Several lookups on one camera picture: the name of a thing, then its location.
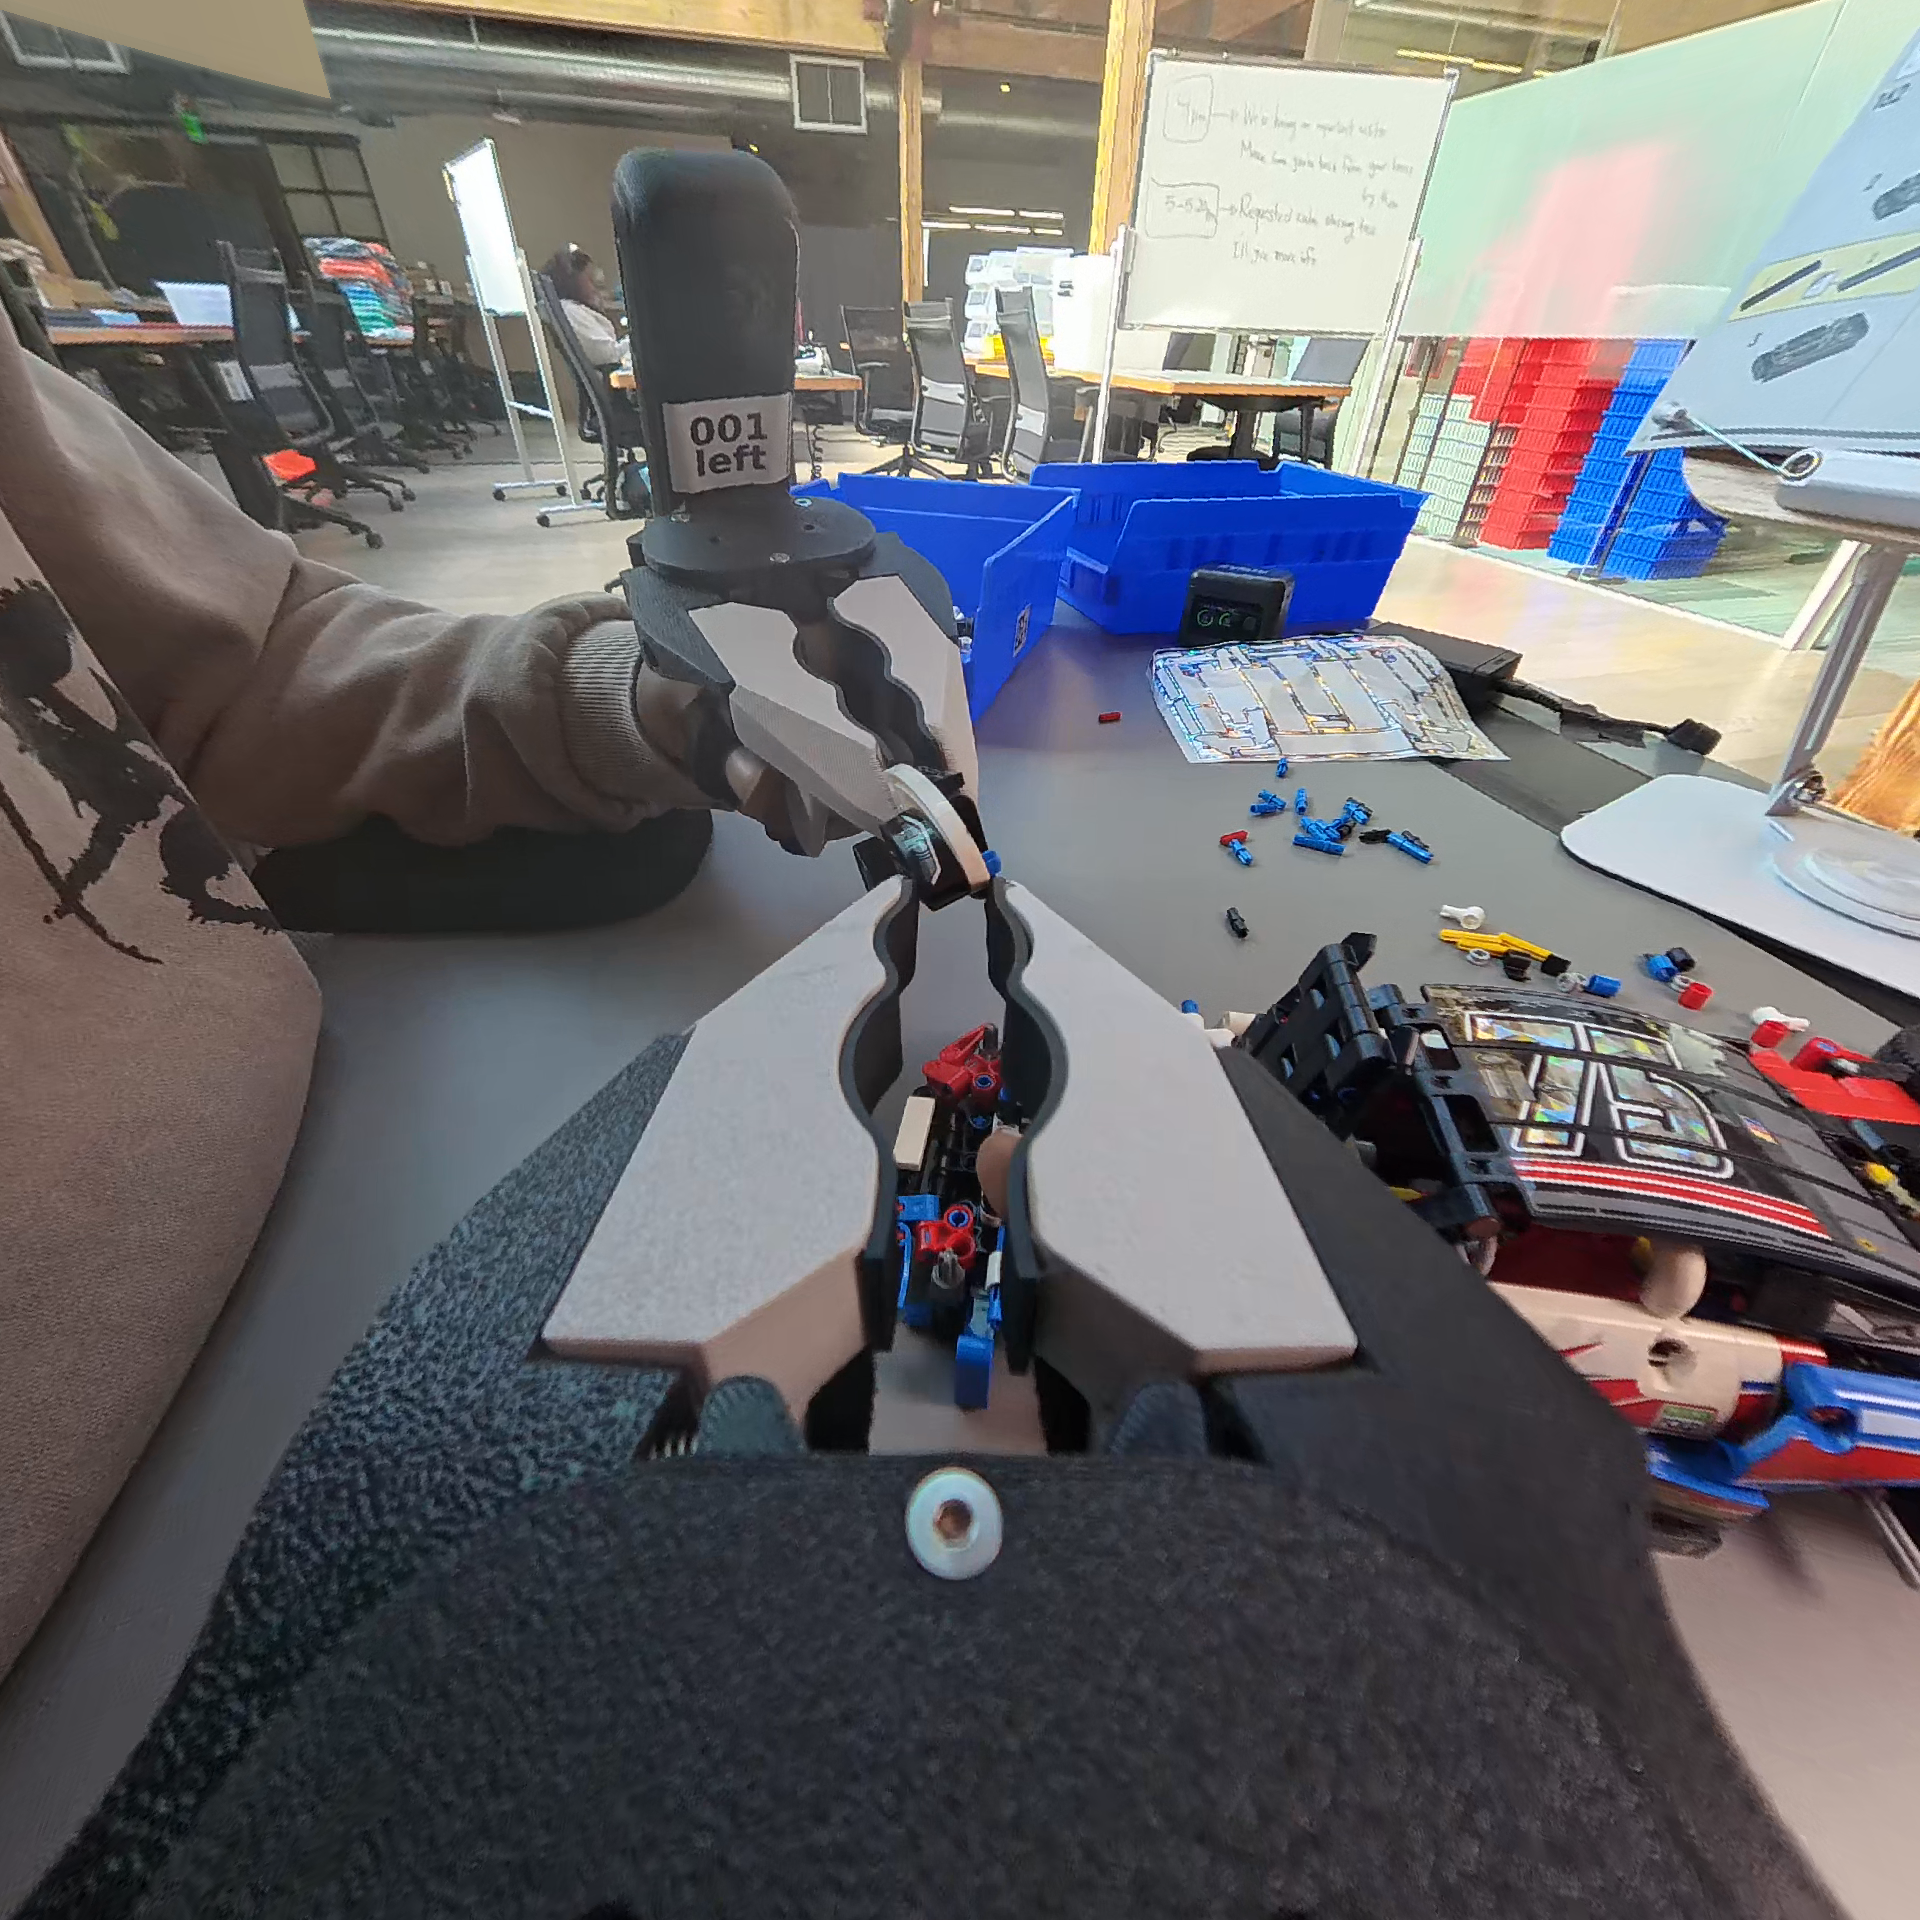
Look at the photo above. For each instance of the wooden post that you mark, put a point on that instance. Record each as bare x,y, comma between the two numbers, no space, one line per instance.
1891,781
1122,119

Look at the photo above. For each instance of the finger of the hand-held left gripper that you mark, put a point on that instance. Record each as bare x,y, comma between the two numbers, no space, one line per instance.
780,721
921,646

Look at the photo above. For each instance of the toy brick race car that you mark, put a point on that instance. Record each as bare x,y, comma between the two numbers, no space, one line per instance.
1620,1141

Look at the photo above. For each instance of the grey desk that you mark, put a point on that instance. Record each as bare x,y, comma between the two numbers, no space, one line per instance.
599,975

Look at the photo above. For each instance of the person's left hand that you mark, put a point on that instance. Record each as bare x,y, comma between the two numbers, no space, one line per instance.
758,797

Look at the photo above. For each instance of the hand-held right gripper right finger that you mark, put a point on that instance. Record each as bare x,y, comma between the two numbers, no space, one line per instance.
1184,1202

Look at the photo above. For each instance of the group of black office chairs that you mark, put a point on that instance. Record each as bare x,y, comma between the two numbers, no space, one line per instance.
271,359

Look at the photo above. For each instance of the stack of white storage boxes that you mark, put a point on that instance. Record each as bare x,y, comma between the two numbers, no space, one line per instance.
1079,301

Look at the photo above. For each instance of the blue plastic bin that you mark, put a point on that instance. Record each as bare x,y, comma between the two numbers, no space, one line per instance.
1231,557
1020,599

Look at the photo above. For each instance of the black white brick bumper assembly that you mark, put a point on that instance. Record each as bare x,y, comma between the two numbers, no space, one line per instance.
937,810

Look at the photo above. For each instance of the person's left forearm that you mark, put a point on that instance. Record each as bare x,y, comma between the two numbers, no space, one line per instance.
376,705

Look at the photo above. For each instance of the pile of blue connector pins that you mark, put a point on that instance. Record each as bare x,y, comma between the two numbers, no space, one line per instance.
1319,833

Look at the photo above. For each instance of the person's right hand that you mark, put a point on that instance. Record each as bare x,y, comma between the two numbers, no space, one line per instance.
999,1163

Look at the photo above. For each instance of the whiteboard with writing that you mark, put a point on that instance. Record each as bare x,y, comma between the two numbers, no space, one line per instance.
1290,270

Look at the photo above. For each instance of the holographic sticker sheet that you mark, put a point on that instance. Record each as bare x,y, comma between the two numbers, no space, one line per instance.
1319,698

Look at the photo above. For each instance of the small rolling whiteboard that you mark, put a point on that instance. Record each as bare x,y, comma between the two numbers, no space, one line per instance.
482,225

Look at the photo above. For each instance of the small black screen device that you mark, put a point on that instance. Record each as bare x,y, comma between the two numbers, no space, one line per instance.
1238,610

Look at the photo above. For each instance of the black power adapter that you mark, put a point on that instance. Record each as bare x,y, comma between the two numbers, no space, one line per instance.
1440,646

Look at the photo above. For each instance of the stacked red blue storage bins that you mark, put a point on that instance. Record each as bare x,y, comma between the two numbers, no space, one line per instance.
1529,421

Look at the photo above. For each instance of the black wrist rest pad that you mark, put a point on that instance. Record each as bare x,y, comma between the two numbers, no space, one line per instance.
495,879

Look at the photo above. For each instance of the person's beige sweatshirt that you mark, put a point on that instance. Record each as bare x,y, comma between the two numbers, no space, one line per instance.
136,1126

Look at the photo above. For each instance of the white metal book stand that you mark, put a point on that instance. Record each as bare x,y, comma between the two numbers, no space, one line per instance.
1664,855

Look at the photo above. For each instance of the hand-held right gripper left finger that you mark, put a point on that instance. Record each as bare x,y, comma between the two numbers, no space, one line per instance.
721,1185

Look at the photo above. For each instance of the cluster of small mixed bricks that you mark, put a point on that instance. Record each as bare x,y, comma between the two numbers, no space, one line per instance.
1516,946

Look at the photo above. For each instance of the wooden office table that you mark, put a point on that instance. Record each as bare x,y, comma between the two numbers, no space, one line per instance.
1200,387
120,332

